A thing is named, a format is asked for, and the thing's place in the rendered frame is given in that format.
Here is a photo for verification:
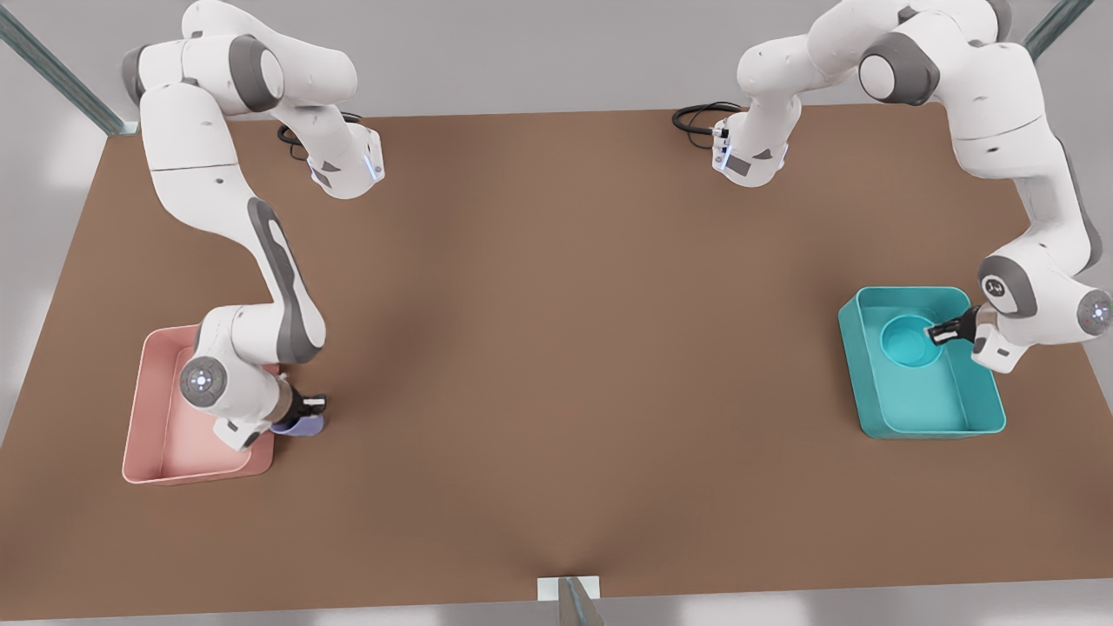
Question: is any silver frame post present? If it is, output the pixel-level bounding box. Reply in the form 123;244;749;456
0;7;140;137
537;575;604;626
1023;0;1095;60

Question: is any teal box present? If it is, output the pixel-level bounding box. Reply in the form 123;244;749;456
838;286;1007;439

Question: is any teal bowl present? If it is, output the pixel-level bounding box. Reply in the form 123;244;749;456
880;315;943;369

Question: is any pink box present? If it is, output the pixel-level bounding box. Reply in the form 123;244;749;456
123;325;281;485

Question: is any black cable loop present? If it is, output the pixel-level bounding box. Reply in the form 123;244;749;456
277;112;363;162
672;102;745;150

